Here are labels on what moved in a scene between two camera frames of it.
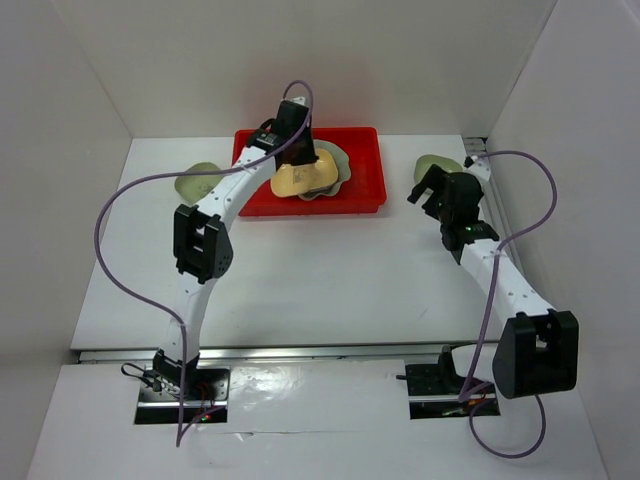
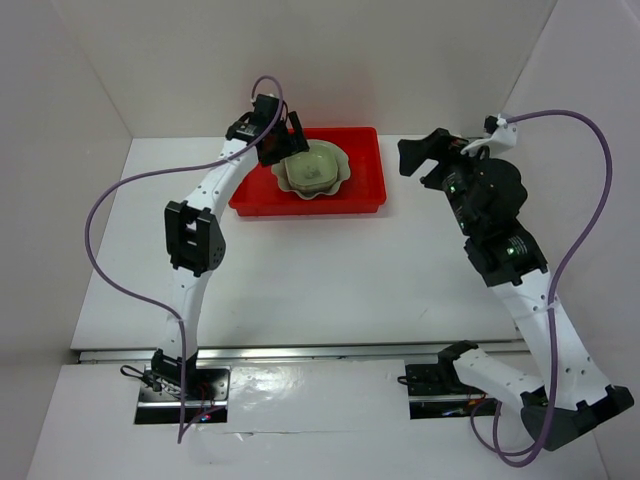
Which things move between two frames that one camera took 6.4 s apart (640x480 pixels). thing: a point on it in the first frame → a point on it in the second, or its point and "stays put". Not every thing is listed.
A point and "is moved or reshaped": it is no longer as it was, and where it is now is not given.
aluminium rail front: (431, 352) stays put
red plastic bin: (364, 191) stays put
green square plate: (424, 162) is moved or reshaped
